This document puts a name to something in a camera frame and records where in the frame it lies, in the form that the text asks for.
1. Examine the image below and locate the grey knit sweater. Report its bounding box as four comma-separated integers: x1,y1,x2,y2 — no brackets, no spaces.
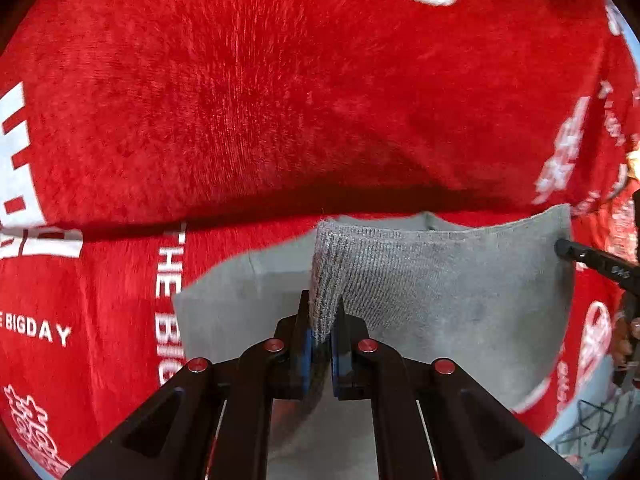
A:
172,204,576,480

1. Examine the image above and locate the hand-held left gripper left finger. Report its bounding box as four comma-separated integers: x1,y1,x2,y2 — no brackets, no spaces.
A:
62,290,322,480

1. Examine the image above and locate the red printed blanket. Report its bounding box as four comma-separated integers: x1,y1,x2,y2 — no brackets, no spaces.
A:
0,0,640,480

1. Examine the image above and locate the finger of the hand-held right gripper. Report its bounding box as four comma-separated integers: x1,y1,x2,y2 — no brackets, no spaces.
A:
554,238,640,297

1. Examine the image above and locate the dark wire rack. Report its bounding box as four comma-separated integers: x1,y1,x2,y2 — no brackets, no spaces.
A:
575,397,618,453

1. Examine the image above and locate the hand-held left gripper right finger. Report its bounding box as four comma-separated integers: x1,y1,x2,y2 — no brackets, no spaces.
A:
329,297,586,480

